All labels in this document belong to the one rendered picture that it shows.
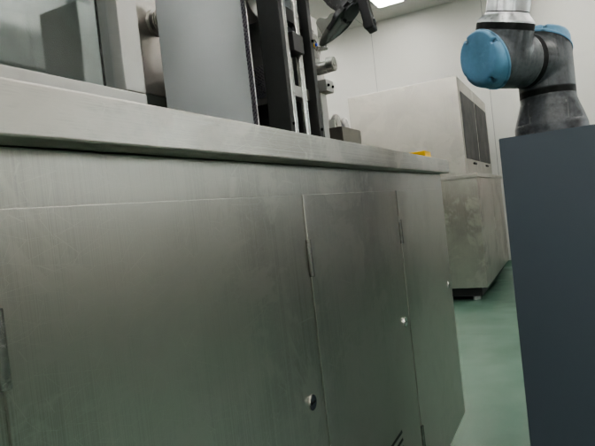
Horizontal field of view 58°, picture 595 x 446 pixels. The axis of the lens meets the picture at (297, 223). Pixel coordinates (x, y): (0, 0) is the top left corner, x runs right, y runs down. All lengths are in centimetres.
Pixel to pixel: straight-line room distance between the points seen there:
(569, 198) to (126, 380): 98
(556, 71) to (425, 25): 503
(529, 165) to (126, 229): 94
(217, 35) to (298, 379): 84
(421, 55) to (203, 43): 501
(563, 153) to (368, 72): 522
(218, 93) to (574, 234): 83
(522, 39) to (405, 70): 505
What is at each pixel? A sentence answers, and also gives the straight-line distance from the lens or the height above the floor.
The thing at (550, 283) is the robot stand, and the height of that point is 58.
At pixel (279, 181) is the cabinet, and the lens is 75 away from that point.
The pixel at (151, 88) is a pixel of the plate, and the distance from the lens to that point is 151.
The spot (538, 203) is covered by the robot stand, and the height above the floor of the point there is 75.
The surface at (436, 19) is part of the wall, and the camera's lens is 629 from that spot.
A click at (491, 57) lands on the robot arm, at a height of 106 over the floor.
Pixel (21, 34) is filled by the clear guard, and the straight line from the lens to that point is 54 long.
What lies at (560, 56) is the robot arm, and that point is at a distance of 132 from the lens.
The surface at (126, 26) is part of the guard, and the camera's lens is 62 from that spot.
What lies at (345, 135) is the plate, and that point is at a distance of 165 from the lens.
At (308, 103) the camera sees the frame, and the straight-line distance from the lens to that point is 125.
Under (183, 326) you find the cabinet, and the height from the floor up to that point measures 69.
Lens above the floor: 79
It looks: 1 degrees down
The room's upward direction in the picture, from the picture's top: 6 degrees counter-clockwise
